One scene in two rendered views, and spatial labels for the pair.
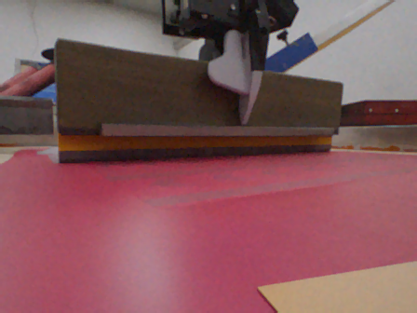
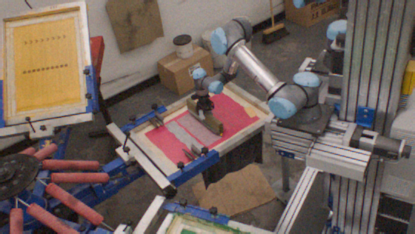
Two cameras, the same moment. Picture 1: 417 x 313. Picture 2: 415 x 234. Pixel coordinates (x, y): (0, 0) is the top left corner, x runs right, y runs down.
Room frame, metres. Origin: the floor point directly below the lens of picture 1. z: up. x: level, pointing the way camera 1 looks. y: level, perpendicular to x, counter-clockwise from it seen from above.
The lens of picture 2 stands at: (0.23, 1.97, 2.62)
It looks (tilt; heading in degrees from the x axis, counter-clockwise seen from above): 39 degrees down; 272
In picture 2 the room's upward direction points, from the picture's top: 10 degrees counter-clockwise
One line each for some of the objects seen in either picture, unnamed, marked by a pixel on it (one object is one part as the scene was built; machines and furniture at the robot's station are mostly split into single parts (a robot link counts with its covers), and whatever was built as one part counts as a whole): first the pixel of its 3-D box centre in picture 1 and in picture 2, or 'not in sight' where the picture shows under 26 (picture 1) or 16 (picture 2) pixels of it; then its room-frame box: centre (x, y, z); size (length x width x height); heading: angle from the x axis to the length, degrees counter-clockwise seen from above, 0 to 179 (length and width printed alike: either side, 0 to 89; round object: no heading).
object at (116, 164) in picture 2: not in sight; (118, 165); (0.83, 0.29, 1.02); 0.17 x 0.06 x 0.05; 31
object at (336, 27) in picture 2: not in sight; (339, 35); (-0.48, -0.01, 1.42); 0.13 x 0.12 x 0.14; 30
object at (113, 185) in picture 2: not in sight; (144, 169); (0.72, 0.23, 0.89); 1.24 x 0.06 x 0.06; 31
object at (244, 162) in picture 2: not in sight; (230, 155); (0.21, 0.13, 0.79); 0.46 x 0.09 x 0.33; 31
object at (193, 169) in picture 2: not in sight; (195, 166); (0.41, 0.36, 0.97); 0.30 x 0.05 x 0.07; 31
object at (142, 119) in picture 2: not in sight; (146, 121); (0.70, -0.11, 0.97); 0.30 x 0.05 x 0.07; 31
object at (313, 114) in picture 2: not in sight; (305, 107); (-0.19, 0.40, 1.31); 0.15 x 0.15 x 0.10
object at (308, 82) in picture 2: not in sight; (304, 88); (-0.19, 0.40, 1.42); 0.13 x 0.12 x 0.14; 39
